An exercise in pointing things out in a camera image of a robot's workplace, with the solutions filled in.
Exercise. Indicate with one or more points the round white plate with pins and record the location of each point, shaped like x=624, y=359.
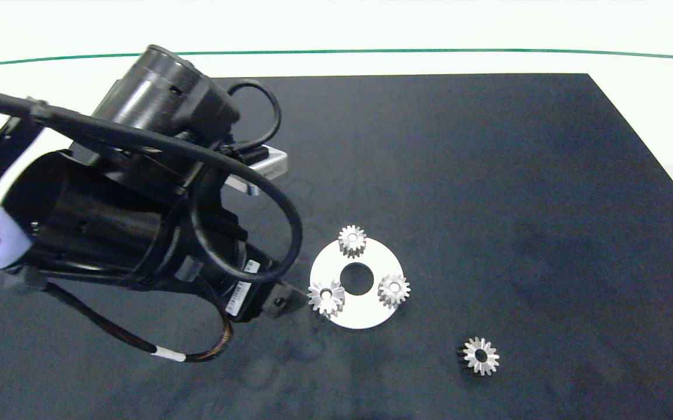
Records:
x=371, y=312

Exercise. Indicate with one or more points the green tape line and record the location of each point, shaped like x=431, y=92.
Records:
x=336, y=51

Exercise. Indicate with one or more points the large steel gear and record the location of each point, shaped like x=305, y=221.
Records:
x=317, y=299

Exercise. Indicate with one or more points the dark rubber mat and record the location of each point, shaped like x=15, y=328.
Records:
x=488, y=192

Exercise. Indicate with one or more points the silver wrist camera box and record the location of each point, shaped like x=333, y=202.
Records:
x=272, y=166

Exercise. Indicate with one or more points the small steel gear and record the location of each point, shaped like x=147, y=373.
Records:
x=386, y=293
x=345, y=239
x=472, y=361

